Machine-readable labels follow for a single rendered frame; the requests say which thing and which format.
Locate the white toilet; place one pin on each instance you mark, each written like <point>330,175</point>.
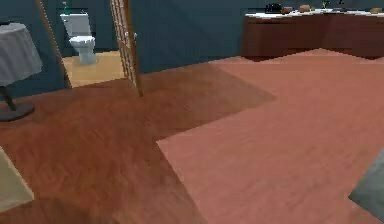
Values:
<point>82,40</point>

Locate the black toaster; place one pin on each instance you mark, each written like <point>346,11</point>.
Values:
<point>273,8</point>

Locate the brown round bowl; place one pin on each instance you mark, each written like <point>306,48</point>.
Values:
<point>287,10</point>

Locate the brown wooden kitchen counter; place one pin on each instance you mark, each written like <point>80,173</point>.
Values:
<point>313,35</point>

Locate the tan bread loaf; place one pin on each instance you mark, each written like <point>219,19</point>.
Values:
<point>304,8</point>

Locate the green bottle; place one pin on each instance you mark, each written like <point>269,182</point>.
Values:
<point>66,7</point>

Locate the small green house plant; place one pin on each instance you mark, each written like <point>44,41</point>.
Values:
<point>325,4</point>

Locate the round table with grey cloth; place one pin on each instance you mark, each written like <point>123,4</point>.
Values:
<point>15,53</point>

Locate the pale beige furniture corner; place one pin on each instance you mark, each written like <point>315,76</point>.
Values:
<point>11,183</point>

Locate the grey green cloth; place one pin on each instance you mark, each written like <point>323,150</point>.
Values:
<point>371,193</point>

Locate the tan round food item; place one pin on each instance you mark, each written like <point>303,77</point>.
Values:
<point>376,10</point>

